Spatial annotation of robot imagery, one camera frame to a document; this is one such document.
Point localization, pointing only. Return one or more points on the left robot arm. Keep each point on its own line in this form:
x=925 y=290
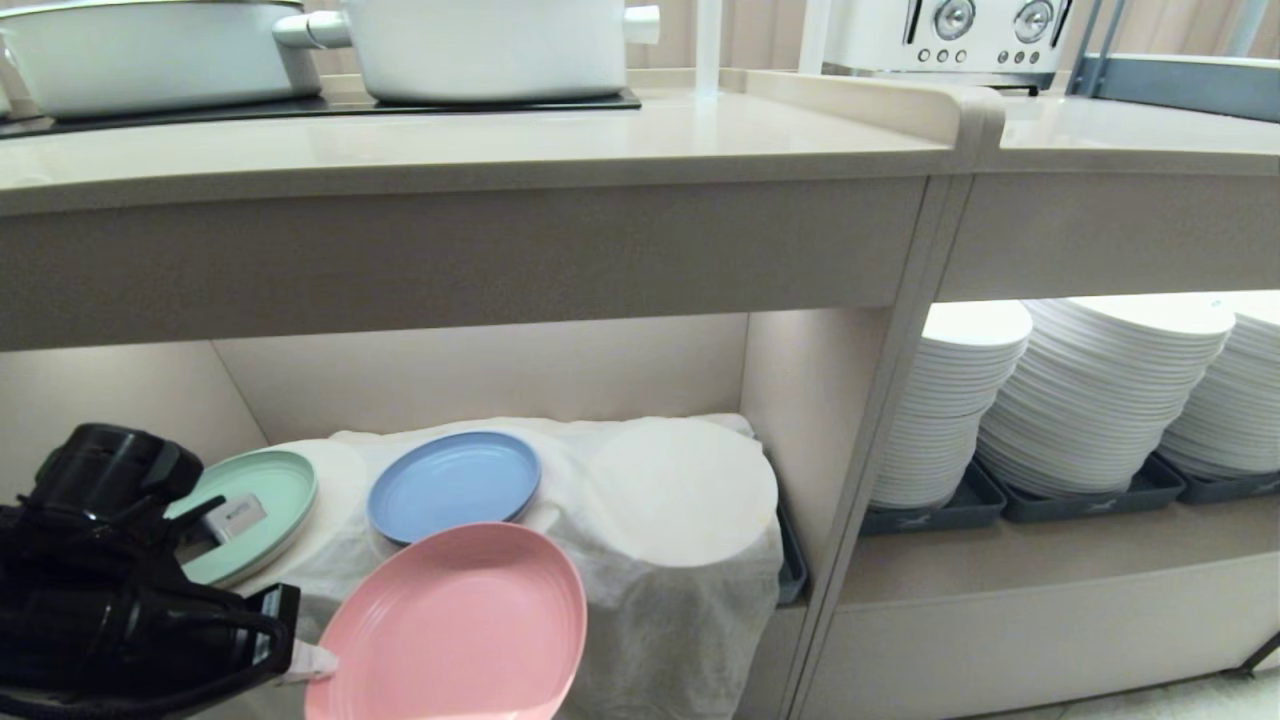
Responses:
x=105 y=470

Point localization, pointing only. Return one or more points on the white shallow pan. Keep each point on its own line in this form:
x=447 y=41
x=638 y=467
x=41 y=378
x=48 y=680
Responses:
x=150 y=55

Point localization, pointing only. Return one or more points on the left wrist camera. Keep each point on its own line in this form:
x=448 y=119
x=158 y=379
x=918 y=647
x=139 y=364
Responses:
x=236 y=518

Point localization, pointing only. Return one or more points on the beige counter with shelf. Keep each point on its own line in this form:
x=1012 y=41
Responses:
x=450 y=250
x=1100 y=230

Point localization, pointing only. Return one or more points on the white post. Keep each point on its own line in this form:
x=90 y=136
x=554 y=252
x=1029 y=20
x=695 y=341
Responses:
x=707 y=45

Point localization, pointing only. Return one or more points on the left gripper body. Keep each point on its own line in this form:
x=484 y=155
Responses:
x=130 y=635

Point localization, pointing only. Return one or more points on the white pot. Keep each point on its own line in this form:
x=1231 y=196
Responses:
x=490 y=45

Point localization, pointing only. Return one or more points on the pink plate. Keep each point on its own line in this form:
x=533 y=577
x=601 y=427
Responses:
x=460 y=630

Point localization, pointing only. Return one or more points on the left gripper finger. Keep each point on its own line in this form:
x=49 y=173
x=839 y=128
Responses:
x=312 y=662

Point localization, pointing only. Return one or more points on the blue plate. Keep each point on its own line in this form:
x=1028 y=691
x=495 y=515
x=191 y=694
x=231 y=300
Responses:
x=452 y=487

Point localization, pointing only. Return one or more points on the white plate stack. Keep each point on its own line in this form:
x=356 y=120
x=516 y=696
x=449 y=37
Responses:
x=1235 y=410
x=950 y=400
x=1100 y=400

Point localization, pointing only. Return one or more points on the grey metal rack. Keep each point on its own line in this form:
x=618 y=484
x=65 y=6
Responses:
x=1180 y=85

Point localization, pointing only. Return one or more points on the white toaster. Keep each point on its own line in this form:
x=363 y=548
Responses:
x=945 y=35

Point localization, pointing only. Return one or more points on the grey tray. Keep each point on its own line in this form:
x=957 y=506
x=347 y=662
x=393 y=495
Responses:
x=1230 y=487
x=960 y=512
x=1090 y=505

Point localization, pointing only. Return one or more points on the white cloth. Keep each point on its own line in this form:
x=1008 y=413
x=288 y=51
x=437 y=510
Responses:
x=660 y=600

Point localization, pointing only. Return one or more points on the black induction cooktop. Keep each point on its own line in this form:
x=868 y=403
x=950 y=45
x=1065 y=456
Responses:
x=330 y=106

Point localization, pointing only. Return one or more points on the green plate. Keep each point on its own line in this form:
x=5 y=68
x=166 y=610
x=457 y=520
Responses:
x=280 y=490

